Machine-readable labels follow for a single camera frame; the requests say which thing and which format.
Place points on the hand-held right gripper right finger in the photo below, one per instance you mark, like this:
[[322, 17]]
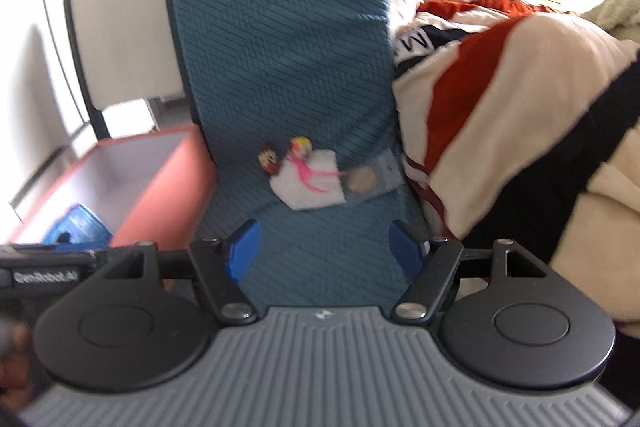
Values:
[[407, 249]]

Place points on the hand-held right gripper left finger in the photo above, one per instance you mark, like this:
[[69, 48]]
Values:
[[242, 252]]

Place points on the blue snack packet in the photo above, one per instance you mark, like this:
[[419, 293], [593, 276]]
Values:
[[80, 224]]

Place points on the clear plastic zip bag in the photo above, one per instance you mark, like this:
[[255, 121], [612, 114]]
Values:
[[367, 182]]

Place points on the white cloth with pink ribbon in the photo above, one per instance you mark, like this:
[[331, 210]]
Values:
[[300, 193]]

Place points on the small brown-haired doll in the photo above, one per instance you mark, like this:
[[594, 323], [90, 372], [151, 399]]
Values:
[[269, 159]]

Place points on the orange storage box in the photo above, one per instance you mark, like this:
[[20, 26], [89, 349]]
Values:
[[170, 187]]

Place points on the small yellow-haired doll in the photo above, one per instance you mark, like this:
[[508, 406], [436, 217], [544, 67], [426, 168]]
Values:
[[301, 147]]

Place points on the person's left hand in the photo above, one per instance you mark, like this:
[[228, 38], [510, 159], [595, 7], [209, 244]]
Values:
[[17, 344]]

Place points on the striped fleece blanket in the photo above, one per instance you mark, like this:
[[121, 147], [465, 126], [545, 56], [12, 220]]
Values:
[[500, 107]]

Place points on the teal quilted cushion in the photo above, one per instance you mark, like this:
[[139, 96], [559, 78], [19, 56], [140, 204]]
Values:
[[280, 57]]

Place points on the cream fluffy blanket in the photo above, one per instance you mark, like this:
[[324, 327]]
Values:
[[615, 14]]

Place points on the white chair with black frame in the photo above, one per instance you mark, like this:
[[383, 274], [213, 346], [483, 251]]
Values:
[[125, 32]]

